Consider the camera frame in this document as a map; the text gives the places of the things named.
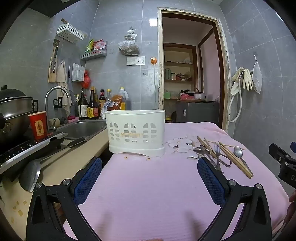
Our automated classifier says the white double wall socket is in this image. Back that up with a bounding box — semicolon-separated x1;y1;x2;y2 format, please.
126;56;146;66

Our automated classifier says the metal table knife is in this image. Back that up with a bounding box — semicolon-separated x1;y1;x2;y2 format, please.
217;155;233;168

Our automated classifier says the red plastic bag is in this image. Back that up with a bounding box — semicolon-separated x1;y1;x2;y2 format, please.
83;70;91;90

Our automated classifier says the grey cabinet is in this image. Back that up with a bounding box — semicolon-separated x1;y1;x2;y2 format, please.
176;101;220;126

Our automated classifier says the red snack packet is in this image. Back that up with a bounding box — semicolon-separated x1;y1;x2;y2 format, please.
92;40;107;50

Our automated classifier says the wooden door frame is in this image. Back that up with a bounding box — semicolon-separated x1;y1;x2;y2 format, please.
157;7;232;137

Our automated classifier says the steel sink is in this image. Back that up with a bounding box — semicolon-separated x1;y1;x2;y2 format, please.
55;120;108;141

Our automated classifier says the wooden shelf unit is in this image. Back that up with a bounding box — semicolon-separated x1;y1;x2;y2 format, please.
163;43;199;100

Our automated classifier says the metal steamer pot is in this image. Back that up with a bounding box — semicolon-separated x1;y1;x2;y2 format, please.
0;85;34;144

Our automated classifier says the beige hanging towel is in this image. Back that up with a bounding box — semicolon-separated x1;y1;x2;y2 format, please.
55;60;72;116

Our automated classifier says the dark bottle white label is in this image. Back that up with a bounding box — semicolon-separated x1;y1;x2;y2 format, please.
78;89;89;120

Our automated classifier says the chrome faucet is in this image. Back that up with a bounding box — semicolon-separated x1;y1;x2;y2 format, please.
45;86;70;131

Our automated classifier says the white shower hose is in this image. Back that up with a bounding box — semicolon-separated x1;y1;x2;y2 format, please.
227;72;244;122

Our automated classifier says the hanging clear plastic bag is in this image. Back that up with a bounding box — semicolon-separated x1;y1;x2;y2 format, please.
118;27;140;56

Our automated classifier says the grey wall shelf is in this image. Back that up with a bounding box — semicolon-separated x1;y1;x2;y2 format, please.
80;48;107;61

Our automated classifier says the cooking oil jug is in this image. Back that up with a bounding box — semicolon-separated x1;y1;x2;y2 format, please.
118;87;132;110

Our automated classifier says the metal spatula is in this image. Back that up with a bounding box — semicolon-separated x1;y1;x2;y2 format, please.
18;159;42;193

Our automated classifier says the wooden cutting board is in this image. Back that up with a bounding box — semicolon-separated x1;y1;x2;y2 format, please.
48;39;60;83

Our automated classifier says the metal fork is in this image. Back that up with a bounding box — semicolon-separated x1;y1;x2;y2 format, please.
213;142;224;174

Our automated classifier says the white wall box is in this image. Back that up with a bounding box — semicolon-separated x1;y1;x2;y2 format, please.
72;63;86;82

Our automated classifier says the induction cooker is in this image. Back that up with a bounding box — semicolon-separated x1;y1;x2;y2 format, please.
0;132;68;174

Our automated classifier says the person's right hand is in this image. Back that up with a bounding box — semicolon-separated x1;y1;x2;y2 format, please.
284;190;296;230

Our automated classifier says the brown snack bag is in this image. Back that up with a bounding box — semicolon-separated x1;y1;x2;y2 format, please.
105;95;124;114

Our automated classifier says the red paper cup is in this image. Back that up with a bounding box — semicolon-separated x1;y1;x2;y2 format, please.
28;111;48;140

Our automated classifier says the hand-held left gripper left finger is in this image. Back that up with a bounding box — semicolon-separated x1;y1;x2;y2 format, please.
26;156;103;241

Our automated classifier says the wooden chopstick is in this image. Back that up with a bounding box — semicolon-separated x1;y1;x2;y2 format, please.
220;142;253;177
206;140;245;151
203;137;219;158
197;136;217;159
218;143;251;179

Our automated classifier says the white plastic utensil basket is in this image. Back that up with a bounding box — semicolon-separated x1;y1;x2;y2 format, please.
105;110;166;156

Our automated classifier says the black pan handle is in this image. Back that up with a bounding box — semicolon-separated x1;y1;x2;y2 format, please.
68;137;86;148

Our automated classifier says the white mesh bag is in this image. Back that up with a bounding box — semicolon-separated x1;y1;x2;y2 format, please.
252;55;263;94

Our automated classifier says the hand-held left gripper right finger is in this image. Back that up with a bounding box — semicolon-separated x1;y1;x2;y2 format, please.
197;156;272;241

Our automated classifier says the pink floral cloth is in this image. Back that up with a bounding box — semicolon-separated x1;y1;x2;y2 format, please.
62;122;292;241

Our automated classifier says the cream rubber glove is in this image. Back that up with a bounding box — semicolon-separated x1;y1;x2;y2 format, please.
243;69;253;91
231;67;244;95

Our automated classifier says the white wall basket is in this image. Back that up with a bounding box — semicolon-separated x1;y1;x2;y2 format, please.
57;23;85;44

